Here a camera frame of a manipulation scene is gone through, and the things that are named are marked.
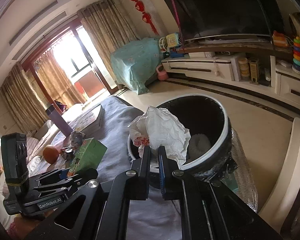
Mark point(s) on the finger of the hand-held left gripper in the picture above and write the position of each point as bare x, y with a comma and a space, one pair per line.
86, 175
62, 173

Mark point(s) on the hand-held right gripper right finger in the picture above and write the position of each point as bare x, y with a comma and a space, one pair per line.
161, 175

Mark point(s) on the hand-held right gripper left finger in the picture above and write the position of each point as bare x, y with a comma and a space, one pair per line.
140, 180

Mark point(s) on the green drink carton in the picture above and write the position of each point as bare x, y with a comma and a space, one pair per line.
90, 152

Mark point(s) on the white paper bag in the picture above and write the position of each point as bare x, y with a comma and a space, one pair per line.
162, 130

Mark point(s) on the white foam fruit nets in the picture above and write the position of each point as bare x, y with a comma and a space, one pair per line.
198, 143

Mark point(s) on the black bin with white rim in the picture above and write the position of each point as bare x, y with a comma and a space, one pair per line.
190, 115

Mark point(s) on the pink striped pillow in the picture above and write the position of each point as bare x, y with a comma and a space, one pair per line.
33, 146

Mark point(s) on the red orange snack wrapper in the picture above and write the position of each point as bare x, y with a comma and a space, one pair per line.
68, 153

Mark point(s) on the orange fruit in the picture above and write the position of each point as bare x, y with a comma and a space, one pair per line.
50, 154

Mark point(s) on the silver blue snack wrapper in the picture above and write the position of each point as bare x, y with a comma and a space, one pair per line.
78, 137

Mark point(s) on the purple thermos bottle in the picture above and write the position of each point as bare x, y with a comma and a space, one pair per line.
61, 122

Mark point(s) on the beige patterned curtain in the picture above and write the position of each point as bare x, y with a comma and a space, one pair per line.
22, 100
107, 37

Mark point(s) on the colourful children's book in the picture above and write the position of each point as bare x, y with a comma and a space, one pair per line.
87, 118

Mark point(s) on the clear plastic bag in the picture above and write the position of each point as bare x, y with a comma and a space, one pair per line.
242, 170

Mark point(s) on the sheer brown curtain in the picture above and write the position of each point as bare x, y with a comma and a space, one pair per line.
57, 77

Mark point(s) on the red hanging cloth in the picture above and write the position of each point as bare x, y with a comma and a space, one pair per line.
87, 85

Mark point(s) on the pink kettlebell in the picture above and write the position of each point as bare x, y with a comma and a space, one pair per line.
162, 73

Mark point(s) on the teal covered furniture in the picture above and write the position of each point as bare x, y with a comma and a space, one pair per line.
135, 62

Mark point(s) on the white television stand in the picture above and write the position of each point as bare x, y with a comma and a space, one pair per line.
202, 66

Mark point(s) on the blue toy tray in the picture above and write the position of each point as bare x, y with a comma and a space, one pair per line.
176, 54

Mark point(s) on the white flat box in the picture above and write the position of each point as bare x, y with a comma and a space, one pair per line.
201, 54

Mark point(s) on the stack of yellow round tins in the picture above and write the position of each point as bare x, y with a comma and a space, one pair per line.
243, 68

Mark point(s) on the yellow white toy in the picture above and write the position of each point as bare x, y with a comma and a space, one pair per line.
172, 40

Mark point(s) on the white remote control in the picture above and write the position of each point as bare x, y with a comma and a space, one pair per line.
267, 74

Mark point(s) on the pink thin stick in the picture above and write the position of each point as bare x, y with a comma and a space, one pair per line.
176, 15

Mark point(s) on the red heart hanging decoration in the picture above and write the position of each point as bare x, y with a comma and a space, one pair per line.
140, 5

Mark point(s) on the black flat television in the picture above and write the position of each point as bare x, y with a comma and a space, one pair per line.
215, 10

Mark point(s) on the wooden balcony door frame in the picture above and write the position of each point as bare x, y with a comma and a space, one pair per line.
72, 27

